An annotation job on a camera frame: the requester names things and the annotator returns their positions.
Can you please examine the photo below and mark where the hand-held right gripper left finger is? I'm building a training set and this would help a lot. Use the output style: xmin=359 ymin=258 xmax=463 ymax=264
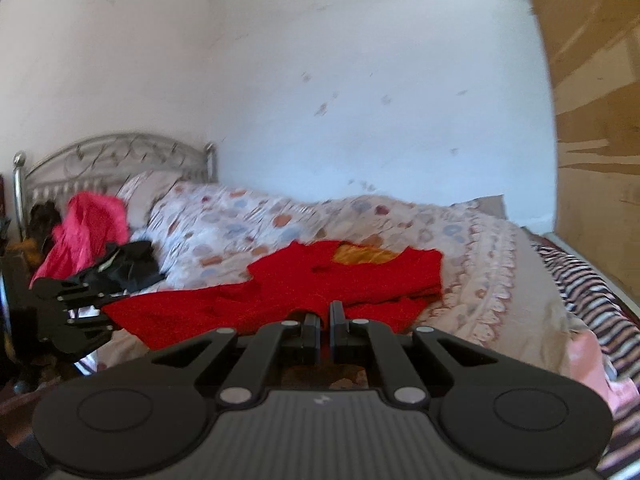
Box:
xmin=150 ymin=312 xmax=321 ymax=407

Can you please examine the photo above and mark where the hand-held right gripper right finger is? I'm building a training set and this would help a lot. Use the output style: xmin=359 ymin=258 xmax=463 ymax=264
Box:
xmin=329 ymin=301 xmax=493 ymax=405

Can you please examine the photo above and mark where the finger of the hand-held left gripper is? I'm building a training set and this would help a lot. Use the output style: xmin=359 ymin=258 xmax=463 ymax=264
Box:
xmin=37 ymin=311 xmax=120 ymax=361
xmin=31 ymin=277 xmax=108 ymax=306

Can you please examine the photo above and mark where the red knitted sweater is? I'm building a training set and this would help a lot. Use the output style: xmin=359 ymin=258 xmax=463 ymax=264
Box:
xmin=102 ymin=240 xmax=444 ymax=351

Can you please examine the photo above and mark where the dark wooden nightstand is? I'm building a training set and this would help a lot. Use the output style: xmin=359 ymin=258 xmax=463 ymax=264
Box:
xmin=0 ymin=250 xmax=41 ymax=396

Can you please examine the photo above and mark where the pink shiny garment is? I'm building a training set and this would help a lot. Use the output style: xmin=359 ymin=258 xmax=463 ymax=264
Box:
xmin=30 ymin=191 xmax=131 ymax=288

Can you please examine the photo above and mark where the black garment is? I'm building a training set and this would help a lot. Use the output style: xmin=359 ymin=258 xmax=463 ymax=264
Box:
xmin=67 ymin=240 xmax=168 ymax=293

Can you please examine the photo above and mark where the grey pillow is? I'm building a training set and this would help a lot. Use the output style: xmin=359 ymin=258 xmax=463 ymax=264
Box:
xmin=117 ymin=170 xmax=186 ymax=226

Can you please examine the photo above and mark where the metal bed headboard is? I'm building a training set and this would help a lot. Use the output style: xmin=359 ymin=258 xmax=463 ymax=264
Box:
xmin=12 ymin=132 xmax=219 ymax=241

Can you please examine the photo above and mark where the patterned duvet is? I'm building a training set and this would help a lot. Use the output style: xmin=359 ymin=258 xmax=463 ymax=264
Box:
xmin=80 ymin=180 xmax=616 ymax=396

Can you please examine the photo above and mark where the pink cloth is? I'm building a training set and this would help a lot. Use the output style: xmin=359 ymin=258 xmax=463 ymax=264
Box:
xmin=562 ymin=330 xmax=623 ymax=413

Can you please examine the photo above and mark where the striped bed sheet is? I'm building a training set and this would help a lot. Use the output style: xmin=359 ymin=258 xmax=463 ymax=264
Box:
xmin=530 ymin=242 xmax=640 ymax=476

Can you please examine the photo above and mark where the plywood board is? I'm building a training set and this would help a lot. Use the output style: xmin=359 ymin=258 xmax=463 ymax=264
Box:
xmin=517 ymin=0 xmax=640 ymax=306

